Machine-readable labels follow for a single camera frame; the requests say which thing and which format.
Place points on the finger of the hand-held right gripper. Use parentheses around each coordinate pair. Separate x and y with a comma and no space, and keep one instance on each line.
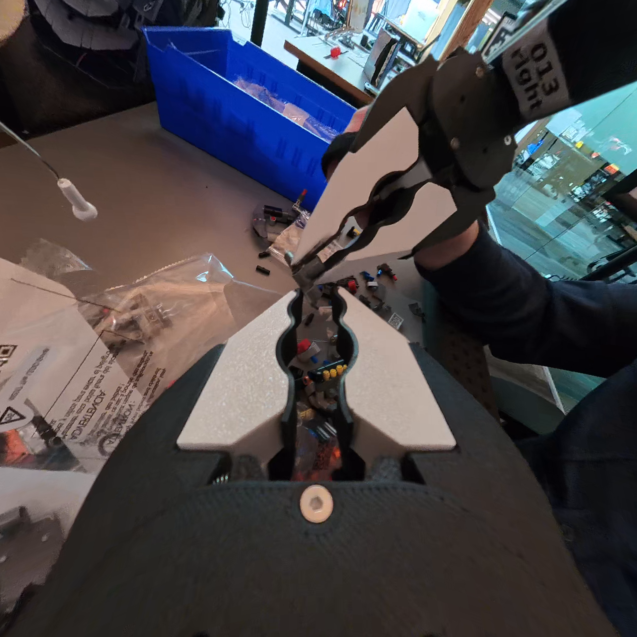
(368,159)
(423,219)

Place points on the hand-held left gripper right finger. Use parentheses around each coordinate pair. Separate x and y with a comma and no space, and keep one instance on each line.
(398,393)

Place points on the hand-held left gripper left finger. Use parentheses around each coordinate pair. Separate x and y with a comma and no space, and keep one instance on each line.
(239,393)

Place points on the person's right forearm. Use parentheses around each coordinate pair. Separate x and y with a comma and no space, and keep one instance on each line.
(522,313)

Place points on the pile of loose lego pieces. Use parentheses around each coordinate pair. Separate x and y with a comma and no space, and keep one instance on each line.
(383,271)

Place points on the light grey square lego plate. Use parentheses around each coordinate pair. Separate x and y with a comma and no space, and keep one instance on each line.
(396,320)

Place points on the red and grey lego piece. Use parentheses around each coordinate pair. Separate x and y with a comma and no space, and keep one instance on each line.
(306,348)

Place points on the dark grey lego dish assembly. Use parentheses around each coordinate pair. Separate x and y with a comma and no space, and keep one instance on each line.
(271,216)

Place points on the person's right hand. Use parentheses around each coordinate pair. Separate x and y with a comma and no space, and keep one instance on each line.
(458,249)

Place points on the dark upright case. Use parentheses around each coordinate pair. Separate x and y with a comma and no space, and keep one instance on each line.
(385,54)

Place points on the red tool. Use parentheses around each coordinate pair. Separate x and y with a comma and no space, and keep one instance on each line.
(336,51)

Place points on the wooden background table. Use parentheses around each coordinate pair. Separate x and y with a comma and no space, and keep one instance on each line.
(318,54)

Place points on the blue plastic bin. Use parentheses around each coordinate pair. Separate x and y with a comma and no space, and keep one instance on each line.
(214,114)

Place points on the large printed plastic bag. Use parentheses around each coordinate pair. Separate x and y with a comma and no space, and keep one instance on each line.
(64,378)

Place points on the black metal post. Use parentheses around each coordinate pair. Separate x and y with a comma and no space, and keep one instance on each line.
(261,20)

